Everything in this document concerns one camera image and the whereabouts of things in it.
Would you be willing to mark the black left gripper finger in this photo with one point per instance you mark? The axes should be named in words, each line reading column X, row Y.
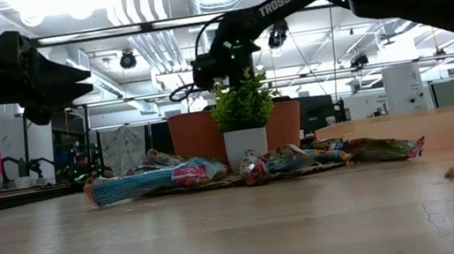
column 54, row 100
column 63, row 72

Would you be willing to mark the grey brown granola bar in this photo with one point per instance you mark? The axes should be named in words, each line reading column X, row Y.
column 162, row 157

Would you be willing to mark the blue red-ended snack bar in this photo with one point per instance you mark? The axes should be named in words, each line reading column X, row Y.
column 133, row 187
column 193, row 174

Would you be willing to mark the Chewy granola bar orange band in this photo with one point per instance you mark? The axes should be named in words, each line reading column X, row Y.
column 287, row 158

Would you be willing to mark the blue white granola bar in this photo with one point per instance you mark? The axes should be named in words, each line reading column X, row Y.
column 328, row 145

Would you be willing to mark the blue orange granola bar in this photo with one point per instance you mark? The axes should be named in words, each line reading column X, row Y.
column 329, row 157

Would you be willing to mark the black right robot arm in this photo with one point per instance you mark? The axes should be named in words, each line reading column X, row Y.
column 392, row 1

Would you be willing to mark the background black robot arm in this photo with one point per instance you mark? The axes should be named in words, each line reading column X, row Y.
column 23, row 169

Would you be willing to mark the black shelving rack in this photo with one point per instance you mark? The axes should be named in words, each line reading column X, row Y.
column 63, row 136

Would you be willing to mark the green plant in white pot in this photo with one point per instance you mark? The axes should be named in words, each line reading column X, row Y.
column 242, row 107

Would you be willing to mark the person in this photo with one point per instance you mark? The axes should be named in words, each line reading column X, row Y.
column 83, row 165

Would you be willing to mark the terracotta plastic basket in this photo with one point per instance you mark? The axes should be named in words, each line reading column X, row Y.
column 193, row 140

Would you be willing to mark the white patterned cloth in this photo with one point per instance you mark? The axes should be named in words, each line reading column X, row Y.
column 123, row 150

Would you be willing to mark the black monitor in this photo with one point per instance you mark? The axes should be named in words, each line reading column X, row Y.
column 316, row 114

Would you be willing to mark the thin black overhead beam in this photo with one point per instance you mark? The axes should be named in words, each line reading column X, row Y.
column 335, row 71

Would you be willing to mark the round woven placemat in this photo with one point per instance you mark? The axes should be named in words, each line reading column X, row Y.
column 213, row 185

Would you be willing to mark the white cabinet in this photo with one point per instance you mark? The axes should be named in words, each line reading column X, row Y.
column 403, row 89

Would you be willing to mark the translucent orange plastic bin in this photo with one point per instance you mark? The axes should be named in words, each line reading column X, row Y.
column 445, row 127

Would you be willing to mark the black ceiling-hung camera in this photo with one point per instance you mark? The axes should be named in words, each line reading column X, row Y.
column 278, row 35

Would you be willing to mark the round black ceiling camera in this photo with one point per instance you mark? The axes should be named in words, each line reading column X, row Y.
column 127, row 60

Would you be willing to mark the small black ceiling camera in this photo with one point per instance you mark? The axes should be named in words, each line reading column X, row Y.
column 359, row 60

